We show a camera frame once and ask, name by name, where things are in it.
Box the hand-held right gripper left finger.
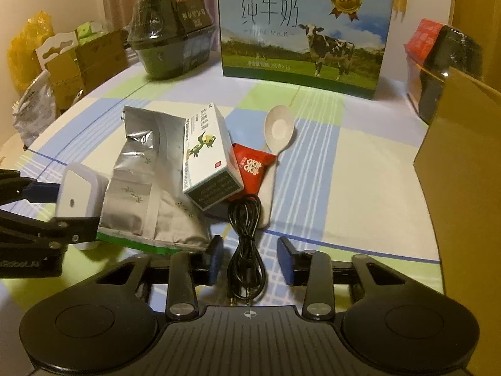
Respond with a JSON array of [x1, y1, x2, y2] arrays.
[[90, 236, 225, 322]]

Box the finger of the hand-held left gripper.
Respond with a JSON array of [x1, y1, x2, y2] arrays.
[[0, 208, 98, 251], [0, 170, 60, 205]]

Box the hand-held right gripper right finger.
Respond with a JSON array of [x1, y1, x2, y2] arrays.
[[277, 237, 411, 322]]

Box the black cable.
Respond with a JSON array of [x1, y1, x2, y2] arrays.
[[227, 194, 267, 307]]

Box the white square plug device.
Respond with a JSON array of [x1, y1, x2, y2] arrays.
[[54, 163, 109, 250]]

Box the silver foil pouch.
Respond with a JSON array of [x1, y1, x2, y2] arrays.
[[96, 105, 212, 252]]

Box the red snack packet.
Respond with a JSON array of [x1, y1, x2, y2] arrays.
[[231, 144, 278, 196]]

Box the white box with lizard print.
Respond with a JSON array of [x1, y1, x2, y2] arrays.
[[182, 104, 244, 210]]

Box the white plastic spoon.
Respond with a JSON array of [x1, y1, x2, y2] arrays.
[[264, 105, 295, 154]]

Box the brown cardboard box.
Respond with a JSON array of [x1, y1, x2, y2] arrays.
[[413, 66, 501, 304]]

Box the checked cloth desktop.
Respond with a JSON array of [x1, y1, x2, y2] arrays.
[[0, 60, 447, 322]]

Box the crinkled white plastic bag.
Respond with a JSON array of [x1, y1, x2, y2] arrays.
[[13, 70, 56, 147]]

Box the white cut-out cardboard piece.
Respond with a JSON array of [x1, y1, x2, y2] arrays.
[[35, 33, 81, 72]]

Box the brown storage carton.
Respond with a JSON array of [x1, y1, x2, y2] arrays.
[[50, 29, 130, 120]]

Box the yellow plastic bag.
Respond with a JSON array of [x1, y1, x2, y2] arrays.
[[8, 11, 54, 91]]

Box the green tissue packs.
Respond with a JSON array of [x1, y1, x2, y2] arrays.
[[76, 21, 105, 44]]

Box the black wrapped instant noodle bowl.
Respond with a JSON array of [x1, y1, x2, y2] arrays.
[[417, 23, 486, 126], [127, 0, 218, 81]]

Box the blue green milk carton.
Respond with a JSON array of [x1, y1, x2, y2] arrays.
[[216, 0, 395, 100]]

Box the red lid instant noodle bowl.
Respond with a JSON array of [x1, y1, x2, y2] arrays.
[[405, 18, 445, 114]]

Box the wooden door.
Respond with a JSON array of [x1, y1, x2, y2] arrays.
[[450, 0, 501, 91]]

